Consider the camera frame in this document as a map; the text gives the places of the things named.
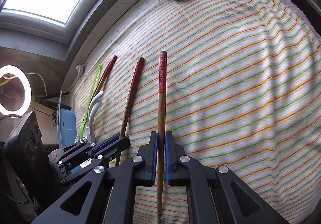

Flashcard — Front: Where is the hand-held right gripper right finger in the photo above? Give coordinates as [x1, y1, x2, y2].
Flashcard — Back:
[164, 131, 289, 224]

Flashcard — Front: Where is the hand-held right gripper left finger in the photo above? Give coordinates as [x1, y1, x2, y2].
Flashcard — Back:
[31, 131, 159, 224]

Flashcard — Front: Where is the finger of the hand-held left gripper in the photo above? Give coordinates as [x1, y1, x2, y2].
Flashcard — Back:
[60, 155, 111, 187]
[58, 133, 131, 165]

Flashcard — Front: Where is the white ceramic spoon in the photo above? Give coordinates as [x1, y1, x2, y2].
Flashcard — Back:
[86, 91, 104, 124]
[88, 100, 102, 139]

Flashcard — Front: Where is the blue plastic utensil basket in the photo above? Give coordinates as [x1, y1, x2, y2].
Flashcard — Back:
[57, 91, 77, 150]

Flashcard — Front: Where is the green plastic spoon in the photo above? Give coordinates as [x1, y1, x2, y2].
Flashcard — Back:
[78, 63, 103, 137]

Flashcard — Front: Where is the black tripod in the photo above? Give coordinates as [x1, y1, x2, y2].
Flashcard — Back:
[34, 92, 72, 110]

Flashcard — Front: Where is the striped towel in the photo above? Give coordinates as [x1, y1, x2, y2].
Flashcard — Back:
[74, 0, 321, 224]

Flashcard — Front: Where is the white ring light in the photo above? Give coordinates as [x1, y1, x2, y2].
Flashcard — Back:
[0, 65, 32, 115]

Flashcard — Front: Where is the white cable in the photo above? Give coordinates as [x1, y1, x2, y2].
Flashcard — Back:
[25, 72, 73, 94]

